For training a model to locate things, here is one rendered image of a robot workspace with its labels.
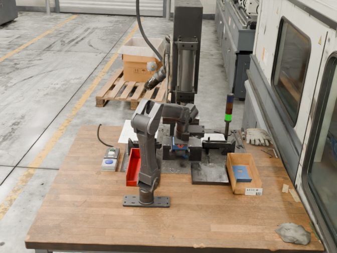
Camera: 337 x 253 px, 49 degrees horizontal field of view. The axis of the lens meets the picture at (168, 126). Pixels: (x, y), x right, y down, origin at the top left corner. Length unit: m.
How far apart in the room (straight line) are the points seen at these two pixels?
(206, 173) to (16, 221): 1.73
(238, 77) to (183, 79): 3.26
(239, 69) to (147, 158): 3.58
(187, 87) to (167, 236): 0.70
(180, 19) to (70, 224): 1.00
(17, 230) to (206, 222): 1.78
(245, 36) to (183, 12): 3.13
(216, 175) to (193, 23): 0.72
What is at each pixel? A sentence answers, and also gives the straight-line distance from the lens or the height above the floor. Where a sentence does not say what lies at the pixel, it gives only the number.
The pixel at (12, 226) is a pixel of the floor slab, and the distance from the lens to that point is 3.05.
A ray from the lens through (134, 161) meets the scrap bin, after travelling 1.89.
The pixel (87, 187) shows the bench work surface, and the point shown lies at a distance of 1.74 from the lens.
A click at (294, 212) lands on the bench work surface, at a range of 1.69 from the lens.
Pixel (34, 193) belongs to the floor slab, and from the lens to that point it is 3.33.
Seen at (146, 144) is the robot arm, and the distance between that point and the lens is 1.43.
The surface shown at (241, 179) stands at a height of 0.92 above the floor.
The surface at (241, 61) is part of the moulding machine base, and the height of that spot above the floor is 0.57.
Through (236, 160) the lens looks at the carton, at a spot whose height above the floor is 0.93.
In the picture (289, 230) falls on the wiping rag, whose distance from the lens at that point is 1.56.
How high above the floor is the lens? 1.90
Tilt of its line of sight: 26 degrees down
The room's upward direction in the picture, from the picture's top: 2 degrees clockwise
